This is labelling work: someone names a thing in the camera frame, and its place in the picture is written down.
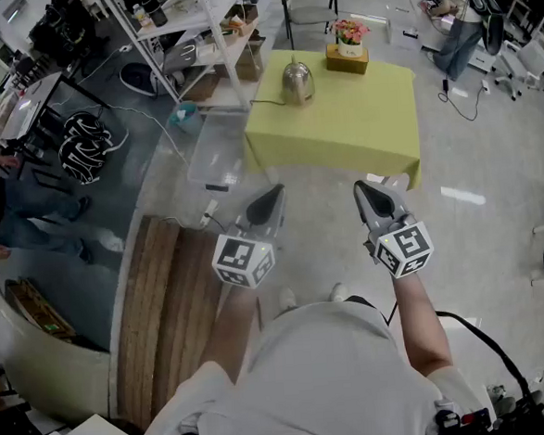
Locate cardboard box with orange items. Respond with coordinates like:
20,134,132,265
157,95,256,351
218,11,260,43

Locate clear plastic storage box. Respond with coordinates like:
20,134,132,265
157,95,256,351
183,112,253,197

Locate curved cream counter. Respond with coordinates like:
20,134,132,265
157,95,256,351
0,249,119,430

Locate white office chair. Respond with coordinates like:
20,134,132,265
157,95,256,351
487,37,544,104

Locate person's left white shoe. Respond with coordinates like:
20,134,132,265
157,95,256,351
278,286,299,313

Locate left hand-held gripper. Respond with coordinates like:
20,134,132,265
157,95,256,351
206,185,291,292

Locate tall brown cardboard box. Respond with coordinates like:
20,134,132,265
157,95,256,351
234,40,268,84

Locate white metal shelf rack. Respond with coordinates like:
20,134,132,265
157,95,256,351
103,0,293,120

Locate black white patterned bag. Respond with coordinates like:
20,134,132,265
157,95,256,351
62,109,113,148
57,133,114,187

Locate person's left forearm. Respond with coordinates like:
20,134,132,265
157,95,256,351
195,277,267,386

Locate white pot of pink flowers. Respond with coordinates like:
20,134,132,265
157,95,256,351
331,17,374,61

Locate flat brown cardboard box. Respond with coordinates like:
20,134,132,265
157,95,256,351
181,73,227,103

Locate table with green cloth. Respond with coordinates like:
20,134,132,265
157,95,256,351
236,38,425,203

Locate black bottle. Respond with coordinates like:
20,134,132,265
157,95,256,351
138,0,170,30

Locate black waist pack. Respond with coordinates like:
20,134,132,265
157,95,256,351
424,390,544,435

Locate silver metal kettle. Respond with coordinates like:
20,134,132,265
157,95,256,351
279,53,318,108

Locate person's right white shoe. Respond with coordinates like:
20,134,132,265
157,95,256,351
327,281,351,303

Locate person's black trousers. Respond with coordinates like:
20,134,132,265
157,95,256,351
345,293,377,311

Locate wooden plank bench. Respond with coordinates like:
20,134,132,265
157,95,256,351
102,209,236,433

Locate small clear plastic bin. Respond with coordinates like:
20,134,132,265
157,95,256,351
386,14,428,49

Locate person's right forearm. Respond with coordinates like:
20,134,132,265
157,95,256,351
390,264,455,381

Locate teal waste bin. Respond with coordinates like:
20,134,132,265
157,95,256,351
166,100,202,137

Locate white top black frame table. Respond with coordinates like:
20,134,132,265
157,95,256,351
0,67,117,186

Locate grey chair with black legs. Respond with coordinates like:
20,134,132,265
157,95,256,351
280,0,341,45

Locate brown wooden crate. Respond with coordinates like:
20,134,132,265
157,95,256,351
4,274,77,347

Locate thin dark wire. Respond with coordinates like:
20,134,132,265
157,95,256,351
249,96,288,109

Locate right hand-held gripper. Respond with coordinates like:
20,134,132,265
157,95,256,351
352,176,437,282

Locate white floor cable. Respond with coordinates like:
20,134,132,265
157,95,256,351
100,96,191,174

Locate person's white shirt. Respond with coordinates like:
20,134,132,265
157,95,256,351
129,288,497,435

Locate black floor cable with adapter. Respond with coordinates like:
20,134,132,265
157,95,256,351
437,74,490,125

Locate white plug strip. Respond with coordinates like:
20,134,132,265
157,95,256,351
199,198,221,228

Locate grey fabric bag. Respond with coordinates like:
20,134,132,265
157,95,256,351
160,37,203,76

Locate round white black appliance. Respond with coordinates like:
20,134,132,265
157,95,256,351
118,59,160,101

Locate light wooden box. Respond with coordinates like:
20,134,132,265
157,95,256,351
324,41,372,79

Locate small pale jar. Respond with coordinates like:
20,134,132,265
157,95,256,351
130,1,149,26

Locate person's white shoe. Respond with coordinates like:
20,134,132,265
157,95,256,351
327,281,351,303
278,286,299,313

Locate thick black cable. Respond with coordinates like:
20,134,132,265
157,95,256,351
434,303,544,415

